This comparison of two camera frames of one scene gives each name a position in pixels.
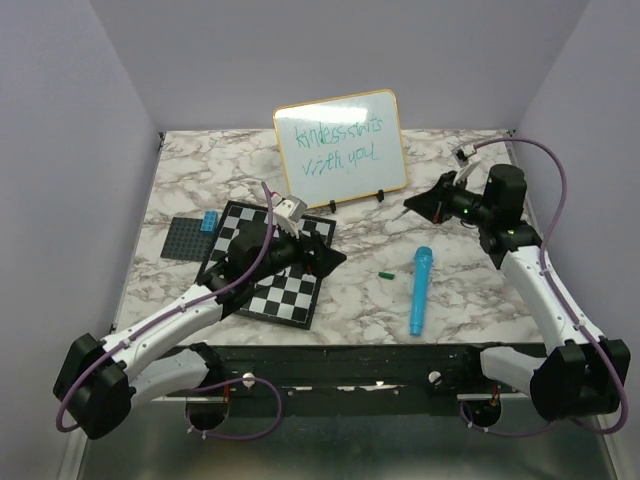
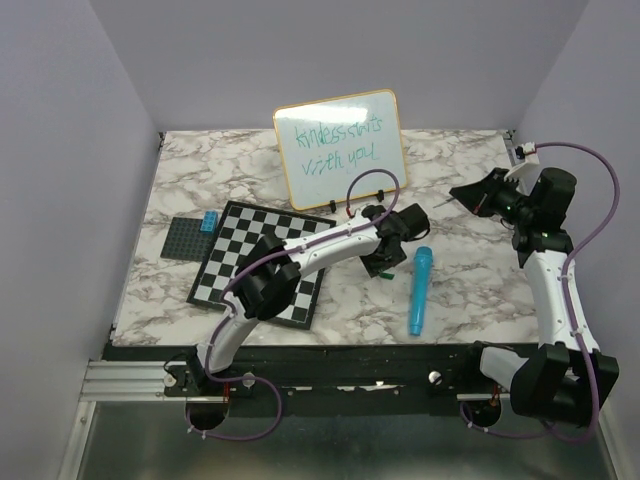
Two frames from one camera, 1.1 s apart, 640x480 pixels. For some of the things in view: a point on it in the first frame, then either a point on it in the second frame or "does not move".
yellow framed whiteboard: [343, 148] does not move
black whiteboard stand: [380, 195] does not move
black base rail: [353, 370] does not move
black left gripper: [324, 261] to [373, 267]
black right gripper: [432, 204] to [479, 196]
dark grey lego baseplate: [186, 241] does not move
